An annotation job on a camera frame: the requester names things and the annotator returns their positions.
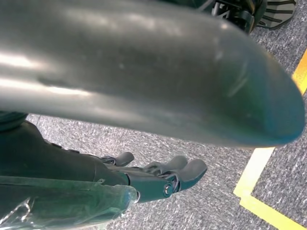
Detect right robot arm sleeve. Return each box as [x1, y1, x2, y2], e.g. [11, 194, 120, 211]
[0, 111, 28, 132]

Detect black robot foot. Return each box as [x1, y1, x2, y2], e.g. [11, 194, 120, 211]
[166, 0, 297, 34]

